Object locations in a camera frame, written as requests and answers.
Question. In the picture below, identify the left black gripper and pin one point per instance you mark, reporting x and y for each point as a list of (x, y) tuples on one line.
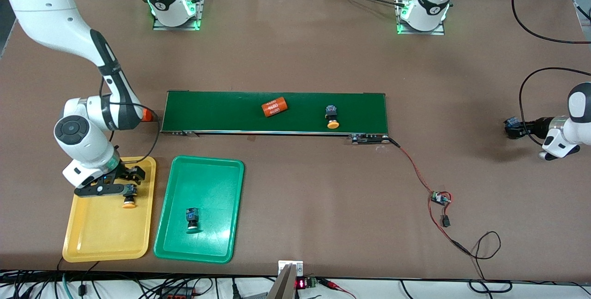
[(537, 127)]

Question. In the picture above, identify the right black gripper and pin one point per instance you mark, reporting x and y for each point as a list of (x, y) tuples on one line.
[(123, 170)]

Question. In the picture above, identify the green push button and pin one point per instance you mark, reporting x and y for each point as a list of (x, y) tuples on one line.
[(511, 120), (193, 219)]

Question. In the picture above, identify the yellow push button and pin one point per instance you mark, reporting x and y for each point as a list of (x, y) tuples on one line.
[(129, 204), (332, 116)]

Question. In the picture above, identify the orange cylinder white print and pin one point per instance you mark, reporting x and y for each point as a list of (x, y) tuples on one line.
[(148, 115), (274, 107)]

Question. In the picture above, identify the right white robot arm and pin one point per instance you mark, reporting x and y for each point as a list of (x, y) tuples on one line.
[(46, 13)]

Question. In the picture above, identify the yellow plastic tray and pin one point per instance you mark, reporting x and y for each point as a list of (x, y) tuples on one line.
[(106, 234)]

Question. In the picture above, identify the green plastic tray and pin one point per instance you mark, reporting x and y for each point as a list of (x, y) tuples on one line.
[(217, 188)]

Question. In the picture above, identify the green conveyor belt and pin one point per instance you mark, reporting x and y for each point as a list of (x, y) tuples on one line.
[(208, 112)]

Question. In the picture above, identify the small black circuit board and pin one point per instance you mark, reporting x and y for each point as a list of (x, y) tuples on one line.
[(440, 198)]

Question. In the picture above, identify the black power strip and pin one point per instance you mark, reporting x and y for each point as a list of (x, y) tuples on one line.
[(177, 295)]

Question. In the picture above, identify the black conveyor motor drive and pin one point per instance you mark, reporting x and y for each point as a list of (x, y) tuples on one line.
[(369, 139)]

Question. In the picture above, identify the grey metal pole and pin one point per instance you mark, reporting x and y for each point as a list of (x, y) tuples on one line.
[(282, 287)]

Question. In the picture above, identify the red digit display module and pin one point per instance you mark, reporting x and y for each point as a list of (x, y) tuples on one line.
[(301, 284)]

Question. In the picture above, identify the red clip lead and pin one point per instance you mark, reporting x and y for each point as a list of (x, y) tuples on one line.
[(330, 283)]

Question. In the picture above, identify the black inline switch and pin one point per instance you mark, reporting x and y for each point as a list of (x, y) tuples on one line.
[(445, 221)]

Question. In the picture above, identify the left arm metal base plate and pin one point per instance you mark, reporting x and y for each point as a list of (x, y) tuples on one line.
[(422, 32)]

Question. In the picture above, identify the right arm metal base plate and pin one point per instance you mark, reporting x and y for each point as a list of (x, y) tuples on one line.
[(175, 27)]

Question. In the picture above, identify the small metal bracket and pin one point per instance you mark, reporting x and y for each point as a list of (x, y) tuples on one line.
[(282, 266)]

